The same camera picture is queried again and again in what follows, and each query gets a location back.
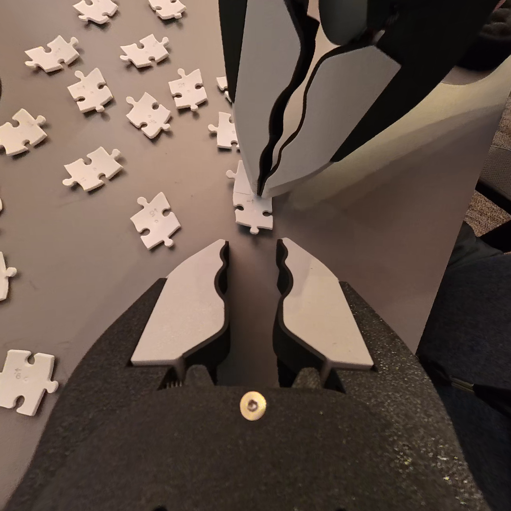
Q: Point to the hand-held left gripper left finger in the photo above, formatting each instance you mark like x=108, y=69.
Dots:
x=181, y=315

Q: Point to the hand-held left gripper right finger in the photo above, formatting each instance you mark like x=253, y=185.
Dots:
x=323, y=319

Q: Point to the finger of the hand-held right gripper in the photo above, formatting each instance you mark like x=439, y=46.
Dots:
x=343, y=111
x=263, y=60

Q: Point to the scatter of white puzzle pieces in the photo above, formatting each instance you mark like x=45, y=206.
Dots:
x=90, y=90

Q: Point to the person's dark trousers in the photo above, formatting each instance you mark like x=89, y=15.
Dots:
x=471, y=319

